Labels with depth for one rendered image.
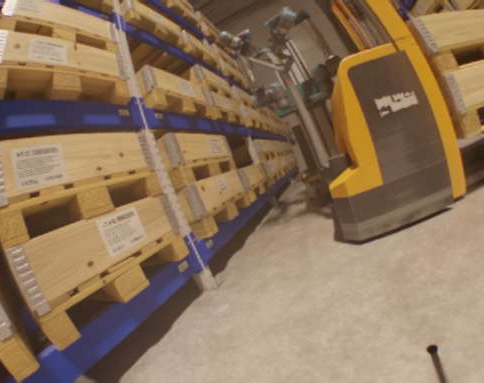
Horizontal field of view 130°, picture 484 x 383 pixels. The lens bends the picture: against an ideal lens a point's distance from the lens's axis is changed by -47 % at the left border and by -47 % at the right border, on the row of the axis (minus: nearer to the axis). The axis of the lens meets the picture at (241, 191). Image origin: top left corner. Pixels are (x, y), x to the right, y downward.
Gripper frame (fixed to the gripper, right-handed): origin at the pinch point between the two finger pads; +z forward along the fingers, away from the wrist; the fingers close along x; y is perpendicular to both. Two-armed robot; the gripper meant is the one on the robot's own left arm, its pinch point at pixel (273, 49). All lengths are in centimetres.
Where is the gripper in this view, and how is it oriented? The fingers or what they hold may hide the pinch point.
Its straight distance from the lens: 174.0
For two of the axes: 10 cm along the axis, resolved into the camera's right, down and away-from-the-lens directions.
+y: 8.4, -3.7, 4.0
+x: -4.7, -8.6, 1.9
